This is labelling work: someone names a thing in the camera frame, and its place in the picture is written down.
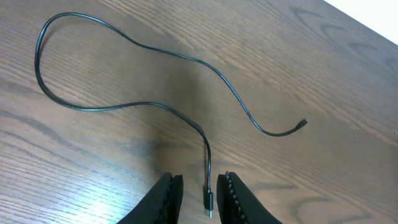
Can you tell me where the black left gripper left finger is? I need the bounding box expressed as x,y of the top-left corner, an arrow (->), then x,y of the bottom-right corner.
118,172 -> 183,224

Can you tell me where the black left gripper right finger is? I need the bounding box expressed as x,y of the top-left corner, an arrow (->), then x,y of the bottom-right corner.
216,172 -> 282,224

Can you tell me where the black USB cable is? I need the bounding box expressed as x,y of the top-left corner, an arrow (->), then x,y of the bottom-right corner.
34,12 -> 309,219

